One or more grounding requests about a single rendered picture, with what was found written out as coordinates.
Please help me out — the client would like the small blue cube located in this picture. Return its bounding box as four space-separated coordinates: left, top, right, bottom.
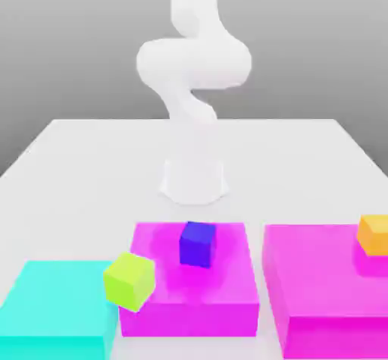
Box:
179 221 217 269

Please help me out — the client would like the large magenta box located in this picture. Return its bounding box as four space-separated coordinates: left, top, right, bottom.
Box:
118 221 261 338

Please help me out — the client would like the large cyan box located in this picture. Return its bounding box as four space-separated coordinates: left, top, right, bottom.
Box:
0 260 120 360

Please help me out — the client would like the large pink box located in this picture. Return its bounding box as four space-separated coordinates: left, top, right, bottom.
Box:
262 224 388 360

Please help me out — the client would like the small lime green cube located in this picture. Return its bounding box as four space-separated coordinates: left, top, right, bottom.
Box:
103 251 156 313

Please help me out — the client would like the small orange cube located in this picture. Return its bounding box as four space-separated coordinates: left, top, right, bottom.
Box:
356 214 388 257

